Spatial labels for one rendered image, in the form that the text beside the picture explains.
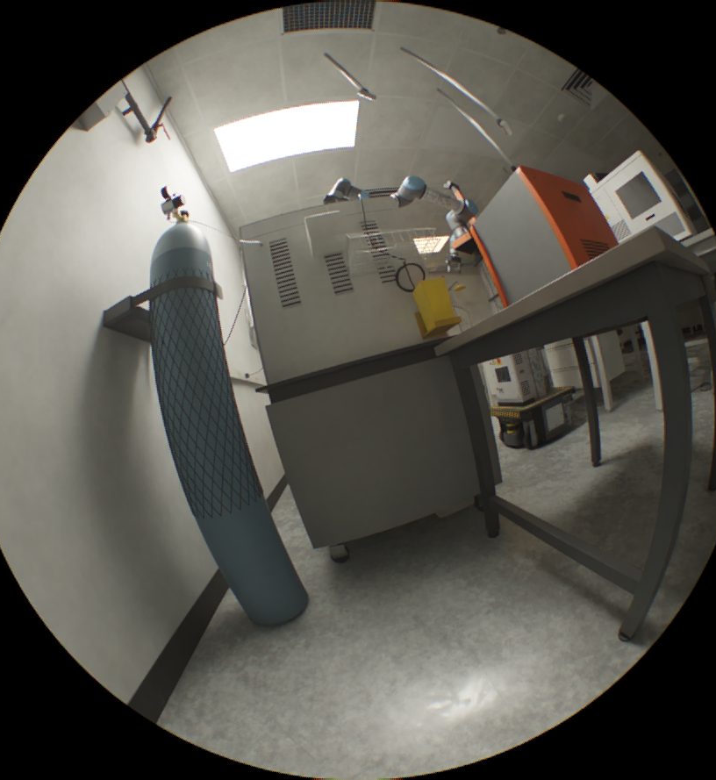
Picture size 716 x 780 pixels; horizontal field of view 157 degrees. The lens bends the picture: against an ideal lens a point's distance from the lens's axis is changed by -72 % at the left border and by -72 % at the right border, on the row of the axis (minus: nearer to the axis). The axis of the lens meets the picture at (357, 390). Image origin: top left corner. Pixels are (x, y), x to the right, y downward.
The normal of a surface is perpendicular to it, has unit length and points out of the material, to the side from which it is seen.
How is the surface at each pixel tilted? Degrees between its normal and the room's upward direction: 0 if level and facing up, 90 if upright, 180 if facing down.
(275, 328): 90
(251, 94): 180
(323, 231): 90
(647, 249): 90
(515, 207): 90
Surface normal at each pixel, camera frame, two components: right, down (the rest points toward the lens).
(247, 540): 0.57, -0.18
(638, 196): -0.96, 0.27
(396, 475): 0.08, -0.05
